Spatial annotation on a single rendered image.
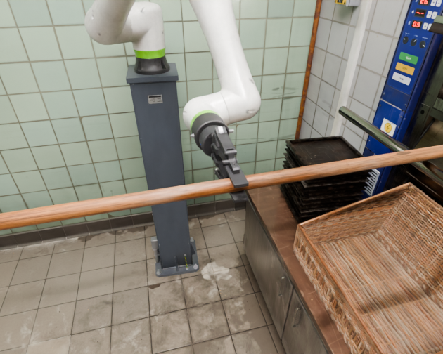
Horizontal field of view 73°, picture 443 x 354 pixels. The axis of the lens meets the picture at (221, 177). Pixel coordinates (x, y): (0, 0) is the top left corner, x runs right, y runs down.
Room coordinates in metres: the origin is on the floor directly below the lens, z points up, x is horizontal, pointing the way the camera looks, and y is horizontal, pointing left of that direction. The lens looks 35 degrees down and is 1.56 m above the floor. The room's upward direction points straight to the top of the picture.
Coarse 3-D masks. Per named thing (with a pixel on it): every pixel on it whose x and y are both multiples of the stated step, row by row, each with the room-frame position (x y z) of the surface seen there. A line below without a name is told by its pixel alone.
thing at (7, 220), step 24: (312, 168) 0.53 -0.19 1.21; (336, 168) 0.54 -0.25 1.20; (360, 168) 0.55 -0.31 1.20; (144, 192) 0.45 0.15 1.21; (168, 192) 0.45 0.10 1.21; (192, 192) 0.46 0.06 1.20; (216, 192) 0.47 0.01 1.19; (0, 216) 0.39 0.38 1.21; (24, 216) 0.39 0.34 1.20; (48, 216) 0.40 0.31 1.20; (72, 216) 0.40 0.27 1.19
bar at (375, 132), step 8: (344, 112) 0.93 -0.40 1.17; (352, 112) 0.91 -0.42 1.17; (352, 120) 0.88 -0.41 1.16; (360, 120) 0.86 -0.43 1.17; (360, 128) 0.84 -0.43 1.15; (368, 128) 0.81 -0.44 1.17; (376, 128) 0.80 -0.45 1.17; (376, 136) 0.77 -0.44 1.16; (384, 136) 0.75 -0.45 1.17; (384, 144) 0.74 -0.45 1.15; (392, 144) 0.71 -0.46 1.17; (400, 144) 0.70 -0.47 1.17; (416, 168) 0.62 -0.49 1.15; (424, 168) 0.60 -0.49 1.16; (432, 168) 0.59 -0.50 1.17; (432, 176) 0.57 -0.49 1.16; (440, 176) 0.56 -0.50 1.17; (440, 184) 0.55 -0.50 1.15
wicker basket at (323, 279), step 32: (384, 192) 0.94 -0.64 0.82; (416, 192) 0.92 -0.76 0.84; (320, 224) 0.88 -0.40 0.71; (352, 224) 0.92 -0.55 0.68; (384, 224) 0.94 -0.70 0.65; (320, 256) 0.70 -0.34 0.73; (352, 256) 0.82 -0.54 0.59; (384, 256) 0.82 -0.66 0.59; (416, 256) 0.76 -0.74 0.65; (320, 288) 0.65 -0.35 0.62; (352, 288) 0.67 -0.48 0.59; (384, 288) 0.67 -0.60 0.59; (416, 288) 0.67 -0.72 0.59; (352, 320) 0.49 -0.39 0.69; (384, 320) 0.55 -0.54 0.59; (416, 320) 0.55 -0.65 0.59; (352, 352) 0.45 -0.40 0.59; (384, 352) 0.38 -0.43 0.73; (416, 352) 0.45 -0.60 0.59
